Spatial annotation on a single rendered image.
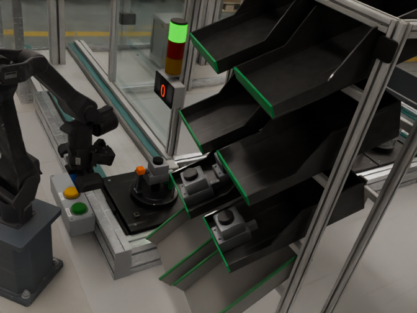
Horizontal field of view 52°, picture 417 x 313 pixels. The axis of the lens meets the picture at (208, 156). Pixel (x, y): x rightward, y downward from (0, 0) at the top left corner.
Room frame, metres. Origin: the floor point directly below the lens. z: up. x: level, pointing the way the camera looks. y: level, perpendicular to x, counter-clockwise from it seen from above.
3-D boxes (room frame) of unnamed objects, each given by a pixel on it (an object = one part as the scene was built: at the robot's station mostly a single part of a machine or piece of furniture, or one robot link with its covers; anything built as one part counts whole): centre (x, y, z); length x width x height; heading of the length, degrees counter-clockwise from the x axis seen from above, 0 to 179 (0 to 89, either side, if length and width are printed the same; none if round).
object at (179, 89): (1.20, 0.15, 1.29); 0.12 x 0.05 x 0.25; 37
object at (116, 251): (1.11, 0.42, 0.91); 0.89 x 0.06 x 0.11; 37
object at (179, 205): (0.98, 0.14, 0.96); 0.24 x 0.24 x 0.02; 37
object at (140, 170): (0.95, 0.17, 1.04); 0.04 x 0.02 x 0.08; 127
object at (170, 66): (1.20, 0.15, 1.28); 0.05 x 0.05 x 0.05
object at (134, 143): (1.23, 0.29, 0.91); 0.84 x 0.28 x 0.10; 37
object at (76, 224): (0.92, 0.36, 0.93); 0.21 x 0.07 x 0.06; 37
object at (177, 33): (1.20, 0.15, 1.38); 0.05 x 0.05 x 0.05
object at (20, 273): (0.70, 0.40, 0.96); 0.15 x 0.15 x 0.20; 78
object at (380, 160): (1.57, -0.66, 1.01); 0.24 x 0.24 x 0.13; 37
